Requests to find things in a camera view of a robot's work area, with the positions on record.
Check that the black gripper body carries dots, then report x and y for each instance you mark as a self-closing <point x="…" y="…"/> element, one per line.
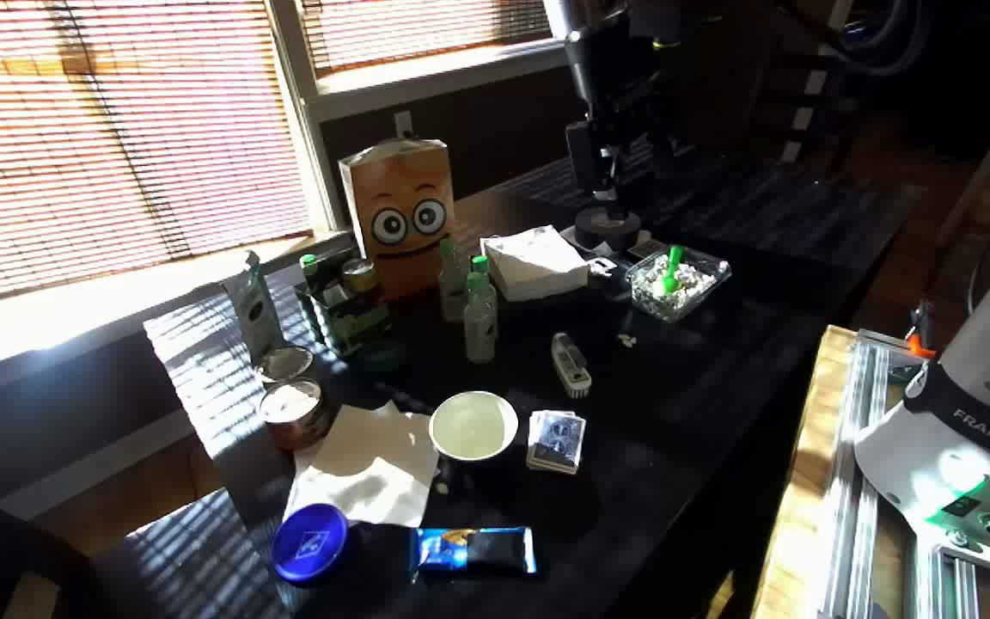
<point x="598" y="156"/>

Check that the green-capped glass bottle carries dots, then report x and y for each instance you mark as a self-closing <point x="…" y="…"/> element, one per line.
<point x="479" y="330"/>
<point x="479" y="262"/>

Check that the white napkin stack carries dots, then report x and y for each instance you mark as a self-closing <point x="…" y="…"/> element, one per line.
<point x="532" y="262"/>

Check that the green plastic spoon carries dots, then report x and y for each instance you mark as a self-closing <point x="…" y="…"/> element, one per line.
<point x="670" y="270"/>

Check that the clear plastic food container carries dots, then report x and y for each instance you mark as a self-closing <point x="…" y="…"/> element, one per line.
<point x="696" y="287"/>

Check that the brown cardboard face box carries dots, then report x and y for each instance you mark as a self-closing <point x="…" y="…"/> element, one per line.
<point x="401" y="218"/>

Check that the narrow window blind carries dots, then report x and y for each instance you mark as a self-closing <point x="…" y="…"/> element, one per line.
<point x="426" y="29"/>

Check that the yellow drink can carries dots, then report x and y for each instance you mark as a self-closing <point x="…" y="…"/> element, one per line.
<point x="357" y="280"/>

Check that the blue white card pack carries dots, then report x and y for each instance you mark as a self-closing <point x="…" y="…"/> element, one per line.
<point x="553" y="442"/>

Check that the white round plate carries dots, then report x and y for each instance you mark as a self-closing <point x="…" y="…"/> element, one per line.
<point x="472" y="426"/>

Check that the orange clamp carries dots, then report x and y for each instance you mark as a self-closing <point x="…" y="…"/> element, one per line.
<point x="919" y="341"/>

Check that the grey slim bottle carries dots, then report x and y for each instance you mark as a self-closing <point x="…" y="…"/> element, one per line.
<point x="256" y="304"/>

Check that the can with silver foil lid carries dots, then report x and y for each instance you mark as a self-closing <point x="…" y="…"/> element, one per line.
<point x="285" y="361"/>

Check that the loose white paper napkin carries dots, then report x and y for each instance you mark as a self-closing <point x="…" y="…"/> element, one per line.
<point x="362" y="465"/>

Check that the blue snack bar wrapper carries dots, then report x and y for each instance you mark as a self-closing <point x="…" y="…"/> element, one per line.
<point x="475" y="552"/>

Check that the wide window blind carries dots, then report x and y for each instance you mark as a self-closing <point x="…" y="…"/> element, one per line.
<point x="116" y="139"/>

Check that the blue round lid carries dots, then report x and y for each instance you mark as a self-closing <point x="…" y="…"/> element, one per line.
<point x="310" y="545"/>

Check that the dark wooden chair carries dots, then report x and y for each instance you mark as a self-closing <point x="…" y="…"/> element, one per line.
<point x="13" y="552"/>

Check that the white wall outlet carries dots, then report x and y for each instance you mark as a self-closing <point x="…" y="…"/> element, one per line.
<point x="402" y="121"/>

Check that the white window frame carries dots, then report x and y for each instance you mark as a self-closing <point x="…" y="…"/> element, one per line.
<point x="307" y="126"/>

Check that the aluminium rail frame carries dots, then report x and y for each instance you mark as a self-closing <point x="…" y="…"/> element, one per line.
<point x="860" y="458"/>

